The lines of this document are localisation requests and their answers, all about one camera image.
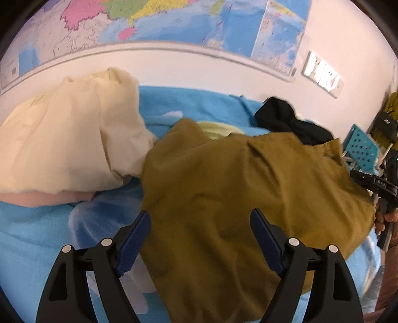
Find colourful wall map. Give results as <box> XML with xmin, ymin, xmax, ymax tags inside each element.
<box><xmin>0</xmin><ymin>0</ymin><xmax>313</xmax><ymax>94</ymax></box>

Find blue perforated plastic basket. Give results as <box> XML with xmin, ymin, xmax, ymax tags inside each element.
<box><xmin>342</xmin><ymin>123</ymin><xmax>380</xmax><ymax>172</ymax></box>

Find cream cloth garment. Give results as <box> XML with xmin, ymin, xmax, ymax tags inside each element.
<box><xmin>0</xmin><ymin>67</ymin><xmax>157</xmax><ymax>195</ymax></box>

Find black hanging bag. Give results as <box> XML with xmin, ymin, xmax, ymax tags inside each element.
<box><xmin>375</xmin><ymin>112</ymin><xmax>398</xmax><ymax>140</ymax></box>

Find person's right forearm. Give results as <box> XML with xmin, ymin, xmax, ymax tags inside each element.
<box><xmin>375</xmin><ymin>245</ymin><xmax>398</xmax><ymax>315</ymax></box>

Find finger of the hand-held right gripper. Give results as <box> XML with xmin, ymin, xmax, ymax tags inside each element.
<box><xmin>350</xmin><ymin>169</ymin><xmax>374</xmax><ymax>187</ymax></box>

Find yellow hanging clothes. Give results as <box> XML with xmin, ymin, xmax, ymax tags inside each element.
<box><xmin>371</xmin><ymin>91</ymin><xmax>398</xmax><ymax>150</ymax></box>

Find olive corduroy jacket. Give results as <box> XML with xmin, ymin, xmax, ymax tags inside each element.
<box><xmin>140</xmin><ymin>118</ymin><xmax>377</xmax><ymax>323</ymax></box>

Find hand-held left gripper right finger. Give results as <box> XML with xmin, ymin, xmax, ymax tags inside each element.
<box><xmin>250</xmin><ymin>208</ymin><xmax>364</xmax><ymax>323</ymax></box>

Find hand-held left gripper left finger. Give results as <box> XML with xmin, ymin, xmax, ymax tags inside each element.
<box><xmin>36</xmin><ymin>210</ymin><xmax>152</xmax><ymax>323</ymax></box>

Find white wall socket panel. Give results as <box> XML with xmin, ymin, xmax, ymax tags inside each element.
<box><xmin>301</xmin><ymin>50</ymin><xmax>343</xmax><ymax>99</ymax></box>

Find pale yellow cloth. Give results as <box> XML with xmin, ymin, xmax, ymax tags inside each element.
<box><xmin>196</xmin><ymin>121</ymin><xmax>246</xmax><ymax>141</ymax></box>

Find light blue blanket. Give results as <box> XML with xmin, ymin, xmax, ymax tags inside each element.
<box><xmin>0</xmin><ymin>85</ymin><xmax>386</xmax><ymax>323</ymax></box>

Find black cloth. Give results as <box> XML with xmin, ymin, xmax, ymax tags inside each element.
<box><xmin>254</xmin><ymin>96</ymin><xmax>335</xmax><ymax>146</ymax></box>

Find pink garment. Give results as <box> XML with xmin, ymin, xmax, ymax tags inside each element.
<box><xmin>0</xmin><ymin>189</ymin><xmax>94</xmax><ymax>208</ymax></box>

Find person's right hand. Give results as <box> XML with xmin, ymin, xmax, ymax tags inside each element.
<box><xmin>374</xmin><ymin>200</ymin><xmax>398</xmax><ymax>237</ymax></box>

